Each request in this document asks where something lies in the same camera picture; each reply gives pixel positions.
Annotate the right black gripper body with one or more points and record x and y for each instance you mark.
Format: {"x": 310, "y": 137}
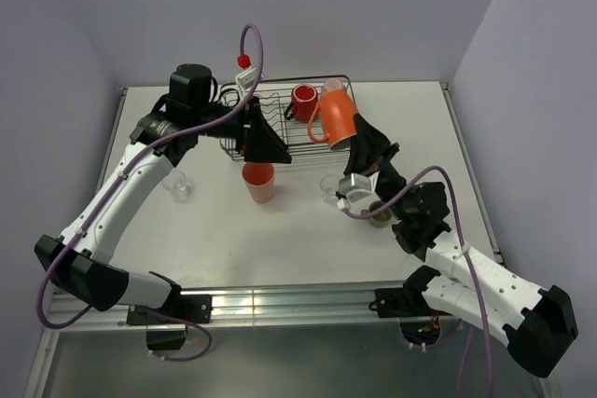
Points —
{"x": 389, "y": 184}

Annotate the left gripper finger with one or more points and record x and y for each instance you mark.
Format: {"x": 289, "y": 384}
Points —
{"x": 234, "y": 149}
{"x": 260, "y": 142}

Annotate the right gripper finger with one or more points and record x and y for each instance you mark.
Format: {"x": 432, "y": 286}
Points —
{"x": 368, "y": 143}
{"x": 365, "y": 162}

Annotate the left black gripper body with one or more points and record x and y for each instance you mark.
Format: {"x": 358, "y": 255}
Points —
{"x": 232, "y": 128}

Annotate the salmon plastic tumbler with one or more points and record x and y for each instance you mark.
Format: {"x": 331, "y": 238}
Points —
{"x": 259, "y": 180}

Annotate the orange mug white inside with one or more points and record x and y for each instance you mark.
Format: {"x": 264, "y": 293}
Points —
{"x": 336, "y": 111}

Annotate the red ceramic mug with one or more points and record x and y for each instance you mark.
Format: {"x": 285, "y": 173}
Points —
{"x": 304, "y": 98}

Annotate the pink ceramic mug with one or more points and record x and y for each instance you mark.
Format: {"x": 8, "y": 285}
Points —
{"x": 332, "y": 84}

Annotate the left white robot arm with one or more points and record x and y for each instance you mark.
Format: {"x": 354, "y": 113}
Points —
{"x": 78, "y": 261}

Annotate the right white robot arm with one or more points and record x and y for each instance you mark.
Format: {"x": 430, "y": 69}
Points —
{"x": 537, "y": 325}

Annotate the small grey-green cup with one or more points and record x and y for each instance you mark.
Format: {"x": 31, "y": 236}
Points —
{"x": 381, "y": 219}

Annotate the clear glass centre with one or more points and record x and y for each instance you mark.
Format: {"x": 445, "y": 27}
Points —
{"x": 329, "y": 185}

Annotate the clear glass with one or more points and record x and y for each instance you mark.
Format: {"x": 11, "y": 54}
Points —
{"x": 329, "y": 185}
{"x": 178, "y": 185}

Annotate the clear glass left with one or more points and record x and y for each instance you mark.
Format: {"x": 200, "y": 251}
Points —
{"x": 178, "y": 185}

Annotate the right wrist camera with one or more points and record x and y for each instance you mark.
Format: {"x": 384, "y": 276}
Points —
{"x": 354, "y": 187}

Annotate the black wire dish rack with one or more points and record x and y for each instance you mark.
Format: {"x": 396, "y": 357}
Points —
{"x": 275, "y": 95}

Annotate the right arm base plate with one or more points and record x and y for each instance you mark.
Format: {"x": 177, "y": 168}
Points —
{"x": 399, "y": 302}

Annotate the aluminium frame rail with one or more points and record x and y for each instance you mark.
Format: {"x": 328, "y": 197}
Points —
{"x": 294, "y": 305}

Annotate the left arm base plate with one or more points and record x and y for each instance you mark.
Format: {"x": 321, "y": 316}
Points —
{"x": 183, "y": 309}

